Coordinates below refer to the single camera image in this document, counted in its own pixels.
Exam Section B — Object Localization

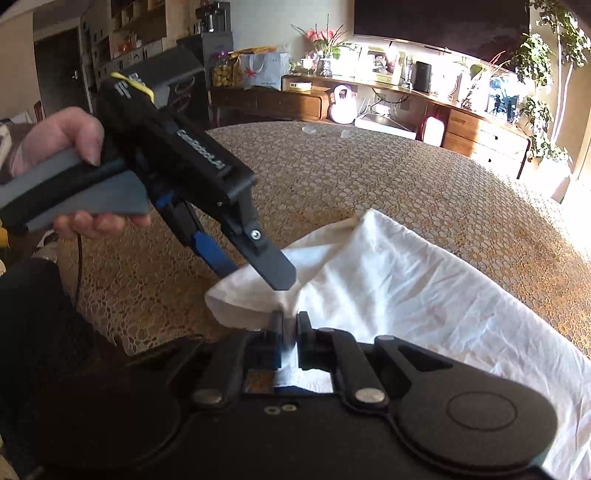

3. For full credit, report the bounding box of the white gift bag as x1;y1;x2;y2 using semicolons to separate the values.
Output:
239;51;290;91

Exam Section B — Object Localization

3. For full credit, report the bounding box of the white kettlebell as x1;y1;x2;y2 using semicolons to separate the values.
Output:
329;84;358;125

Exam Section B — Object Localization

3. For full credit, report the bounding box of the yellow lace tablecloth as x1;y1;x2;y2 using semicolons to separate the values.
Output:
56;122;590;355

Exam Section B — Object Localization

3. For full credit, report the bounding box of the wooden sideboard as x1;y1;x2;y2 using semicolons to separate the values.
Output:
211;74;531;179

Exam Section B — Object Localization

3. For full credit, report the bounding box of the black speaker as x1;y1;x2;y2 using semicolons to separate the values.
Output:
413;61;432;94

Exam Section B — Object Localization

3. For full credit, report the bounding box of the left hand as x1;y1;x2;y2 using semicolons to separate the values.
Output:
8;106;153;240

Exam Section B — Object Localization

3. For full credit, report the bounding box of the white printed t-shirt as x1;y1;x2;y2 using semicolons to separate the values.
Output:
205;210;590;479

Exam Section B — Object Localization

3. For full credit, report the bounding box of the pink lamp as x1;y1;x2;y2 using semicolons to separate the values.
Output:
419;115;446;147

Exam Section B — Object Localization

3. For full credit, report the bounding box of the potted green plant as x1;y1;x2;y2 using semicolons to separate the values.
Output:
512;1;590;163

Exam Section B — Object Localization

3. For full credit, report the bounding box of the white flat box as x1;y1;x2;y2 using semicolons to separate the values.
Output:
353;113;417;140

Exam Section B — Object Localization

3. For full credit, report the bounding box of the pink flower plant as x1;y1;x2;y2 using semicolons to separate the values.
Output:
291;17;353;78

